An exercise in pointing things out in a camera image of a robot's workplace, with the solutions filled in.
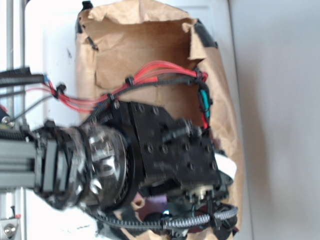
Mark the brown paper bag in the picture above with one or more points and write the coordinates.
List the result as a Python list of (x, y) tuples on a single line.
[(148, 52)]

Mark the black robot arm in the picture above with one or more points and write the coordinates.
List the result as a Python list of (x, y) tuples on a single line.
[(133, 167)]

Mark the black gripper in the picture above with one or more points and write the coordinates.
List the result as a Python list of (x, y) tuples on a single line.
[(196, 203)]

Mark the aluminium frame rail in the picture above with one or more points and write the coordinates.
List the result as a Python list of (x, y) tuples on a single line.
[(12, 61)]

